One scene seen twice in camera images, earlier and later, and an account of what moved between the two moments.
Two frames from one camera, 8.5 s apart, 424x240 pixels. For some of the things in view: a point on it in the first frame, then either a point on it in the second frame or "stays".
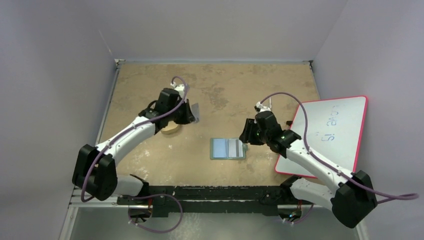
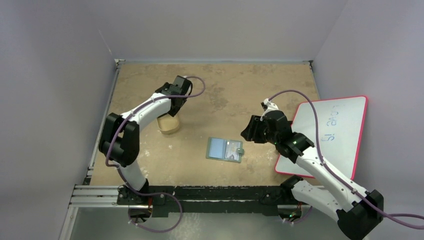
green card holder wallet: (227, 148) stays
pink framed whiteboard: (334, 129) stays
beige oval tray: (171, 127) stays
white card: (195, 108) -> (230, 151)
